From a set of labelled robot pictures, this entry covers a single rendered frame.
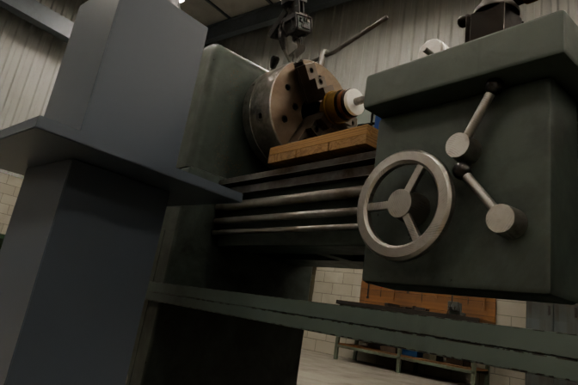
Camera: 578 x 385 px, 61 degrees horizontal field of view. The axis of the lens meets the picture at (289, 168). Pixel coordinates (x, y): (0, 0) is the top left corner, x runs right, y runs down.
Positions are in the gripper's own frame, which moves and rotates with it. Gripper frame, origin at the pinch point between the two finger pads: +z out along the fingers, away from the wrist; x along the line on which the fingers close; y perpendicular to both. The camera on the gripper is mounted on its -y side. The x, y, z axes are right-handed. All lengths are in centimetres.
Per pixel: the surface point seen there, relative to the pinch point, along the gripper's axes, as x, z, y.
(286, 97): -18.6, 19.0, 18.9
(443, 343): -52, 67, 82
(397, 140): -41, 41, 70
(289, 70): -17.3, 11.3, 18.9
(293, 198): -32, 47, 36
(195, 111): -35.3, 20.8, -0.3
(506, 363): -52, 68, 90
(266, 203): -32, 48, 26
